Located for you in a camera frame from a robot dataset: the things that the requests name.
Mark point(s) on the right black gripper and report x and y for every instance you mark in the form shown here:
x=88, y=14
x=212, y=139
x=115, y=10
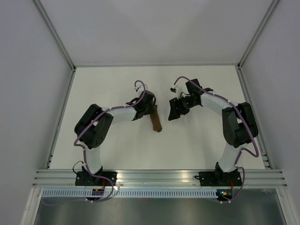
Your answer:
x=174, y=113

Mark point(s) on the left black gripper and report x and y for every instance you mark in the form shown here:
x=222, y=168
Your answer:
x=151, y=110

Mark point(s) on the brown cloth napkin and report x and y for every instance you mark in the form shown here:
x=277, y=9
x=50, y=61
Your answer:
x=156, y=120

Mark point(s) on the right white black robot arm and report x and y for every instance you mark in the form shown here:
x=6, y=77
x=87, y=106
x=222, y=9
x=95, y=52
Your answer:
x=238, y=125

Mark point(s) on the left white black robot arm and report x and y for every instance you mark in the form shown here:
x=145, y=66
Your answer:
x=93, y=126

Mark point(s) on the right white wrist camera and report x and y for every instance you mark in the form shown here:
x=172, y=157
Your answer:
x=177, y=90

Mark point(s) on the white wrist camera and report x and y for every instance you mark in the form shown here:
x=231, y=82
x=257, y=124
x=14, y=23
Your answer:
x=139, y=90
x=177, y=90

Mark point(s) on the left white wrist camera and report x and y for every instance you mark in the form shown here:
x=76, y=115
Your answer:
x=139, y=90

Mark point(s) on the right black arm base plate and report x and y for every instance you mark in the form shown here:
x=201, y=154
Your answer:
x=214, y=179

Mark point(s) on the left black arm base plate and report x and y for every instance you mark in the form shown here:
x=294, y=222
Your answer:
x=83, y=178

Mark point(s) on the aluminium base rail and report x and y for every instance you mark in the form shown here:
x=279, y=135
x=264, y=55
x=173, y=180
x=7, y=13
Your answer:
x=56, y=178

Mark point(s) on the right aluminium frame post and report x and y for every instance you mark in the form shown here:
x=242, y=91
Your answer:
x=263, y=23

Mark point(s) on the aluminium frame post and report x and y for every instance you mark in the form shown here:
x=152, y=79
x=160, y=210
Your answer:
x=263, y=23
x=46, y=19

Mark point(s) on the white slotted cable duct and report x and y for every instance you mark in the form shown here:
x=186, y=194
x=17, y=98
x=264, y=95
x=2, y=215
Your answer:
x=132, y=193

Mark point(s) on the left aluminium frame post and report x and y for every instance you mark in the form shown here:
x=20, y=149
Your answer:
x=46, y=19

